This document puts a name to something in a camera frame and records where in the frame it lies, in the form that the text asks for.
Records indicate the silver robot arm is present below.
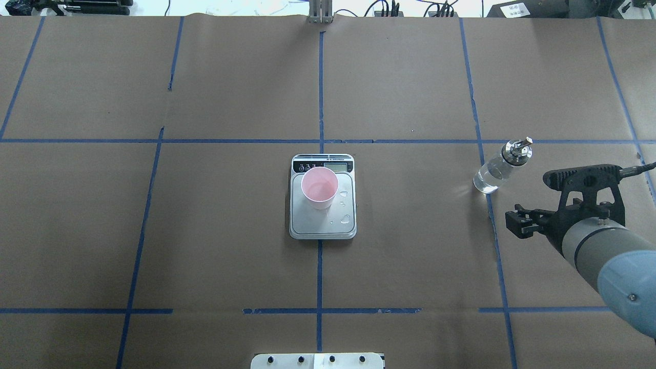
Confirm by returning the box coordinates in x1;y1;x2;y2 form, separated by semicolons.
505;203;655;338

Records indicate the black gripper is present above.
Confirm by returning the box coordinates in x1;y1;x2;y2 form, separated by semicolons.
505;204;577;254

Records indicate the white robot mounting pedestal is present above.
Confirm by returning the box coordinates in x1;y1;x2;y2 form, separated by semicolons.
250;352;386;368

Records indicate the aluminium frame post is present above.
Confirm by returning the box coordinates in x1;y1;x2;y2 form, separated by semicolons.
307;0;334;24

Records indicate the glass sauce bottle metal cap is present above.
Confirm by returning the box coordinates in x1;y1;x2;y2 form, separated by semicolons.
473;136;534;194

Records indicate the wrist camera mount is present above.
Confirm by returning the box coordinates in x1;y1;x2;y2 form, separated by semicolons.
543;164;626;225

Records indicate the pink paper cup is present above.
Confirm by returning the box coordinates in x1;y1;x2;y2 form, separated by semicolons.
301;167;338;210

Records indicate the black box white label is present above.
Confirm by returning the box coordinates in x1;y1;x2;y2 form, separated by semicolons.
485;1;569;18

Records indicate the black folded tripod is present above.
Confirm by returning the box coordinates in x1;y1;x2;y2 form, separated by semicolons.
30;1;134;16

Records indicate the silver digital kitchen scale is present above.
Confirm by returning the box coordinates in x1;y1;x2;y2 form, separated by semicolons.
289;154;358;240

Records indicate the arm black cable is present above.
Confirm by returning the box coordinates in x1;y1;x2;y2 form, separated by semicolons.
619;161;656;177

